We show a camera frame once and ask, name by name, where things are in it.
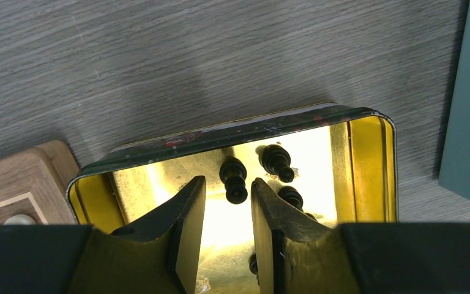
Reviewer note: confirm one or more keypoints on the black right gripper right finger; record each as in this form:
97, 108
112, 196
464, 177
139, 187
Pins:
295, 253

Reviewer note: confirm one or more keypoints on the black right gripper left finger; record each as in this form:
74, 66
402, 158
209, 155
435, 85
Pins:
157, 253

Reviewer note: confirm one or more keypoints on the yellow metal tray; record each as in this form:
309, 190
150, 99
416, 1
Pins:
343, 157

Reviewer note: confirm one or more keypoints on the black chess piece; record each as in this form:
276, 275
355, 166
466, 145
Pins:
294, 198
276, 161
232, 174

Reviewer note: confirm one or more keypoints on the wooden chess board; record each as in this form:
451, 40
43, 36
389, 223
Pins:
33, 185

